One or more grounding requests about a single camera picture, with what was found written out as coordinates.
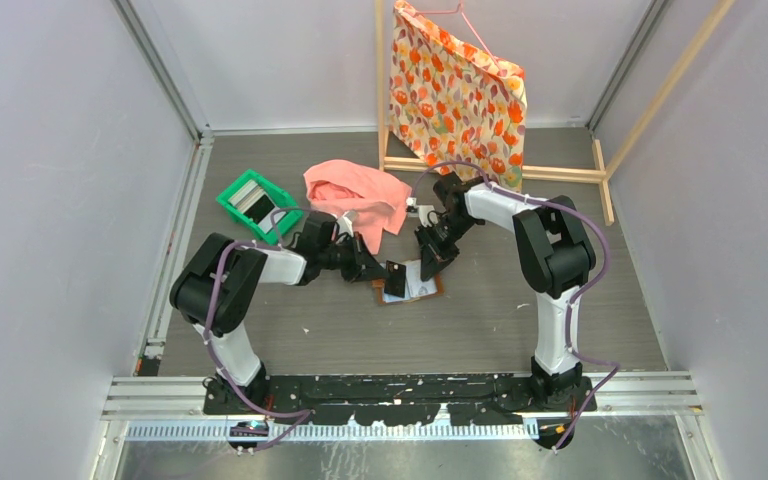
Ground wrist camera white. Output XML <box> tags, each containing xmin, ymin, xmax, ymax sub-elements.
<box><xmin>406</xmin><ymin>197</ymin><xmax>438</xmax><ymax>227</ymax></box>
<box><xmin>336</xmin><ymin>210</ymin><xmax>358</xmax><ymax>237</ymax></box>

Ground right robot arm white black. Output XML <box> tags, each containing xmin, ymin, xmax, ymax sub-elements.
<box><xmin>414</xmin><ymin>173</ymin><xmax>596</xmax><ymax>411</ymax></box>

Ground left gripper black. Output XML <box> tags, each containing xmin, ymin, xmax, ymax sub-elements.
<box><xmin>318</xmin><ymin>231</ymin><xmax>388</xmax><ymax>283</ymax></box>

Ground green card tray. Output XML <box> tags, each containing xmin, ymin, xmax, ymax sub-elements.
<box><xmin>216</xmin><ymin>169</ymin><xmax>304</xmax><ymax>245</ymax></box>

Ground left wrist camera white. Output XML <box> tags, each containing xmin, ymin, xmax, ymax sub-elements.
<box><xmin>336</xmin><ymin>210</ymin><xmax>358</xmax><ymax>237</ymax></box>

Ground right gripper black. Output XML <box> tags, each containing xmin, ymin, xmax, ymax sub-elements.
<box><xmin>414</xmin><ymin>214</ymin><xmax>478</xmax><ymax>282</ymax></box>

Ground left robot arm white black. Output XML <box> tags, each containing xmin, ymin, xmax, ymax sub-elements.
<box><xmin>169</xmin><ymin>211</ymin><xmax>388</xmax><ymax>414</ymax></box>

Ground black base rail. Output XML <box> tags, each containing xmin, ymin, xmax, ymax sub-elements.
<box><xmin>202</xmin><ymin>373</ymin><xmax>592</xmax><ymax>427</ymax></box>

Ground wooden rack frame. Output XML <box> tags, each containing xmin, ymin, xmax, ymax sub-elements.
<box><xmin>374</xmin><ymin>0</ymin><xmax>735</xmax><ymax>226</ymax></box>

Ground black credit card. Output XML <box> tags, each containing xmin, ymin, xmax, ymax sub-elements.
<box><xmin>383</xmin><ymin>260</ymin><xmax>408</xmax><ymax>299</ymax></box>

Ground pink hanger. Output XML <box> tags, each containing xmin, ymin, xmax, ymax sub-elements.
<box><xmin>419</xmin><ymin>0</ymin><xmax>497</xmax><ymax>63</ymax></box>

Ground brown leather card holder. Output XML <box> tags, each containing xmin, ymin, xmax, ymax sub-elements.
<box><xmin>371</xmin><ymin>260</ymin><xmax>445</xmax><ymax>305</ymax></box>

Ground pink cloth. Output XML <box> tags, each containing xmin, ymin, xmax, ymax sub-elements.
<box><xmin>303</xmin><ymin>159</ymin><xmax>412</xmax><ymax>255</ymax></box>

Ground floral fabric bag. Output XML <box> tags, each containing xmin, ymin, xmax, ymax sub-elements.
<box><xmin>387</xmin><ymin>1</ymin><xmax>527</xmax><ymax>191</ymax></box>

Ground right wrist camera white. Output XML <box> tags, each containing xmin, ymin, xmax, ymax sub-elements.
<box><xmin>406</xmin><ymin>197</ymin><xmax>438</xmax><ymax>227</ymax></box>

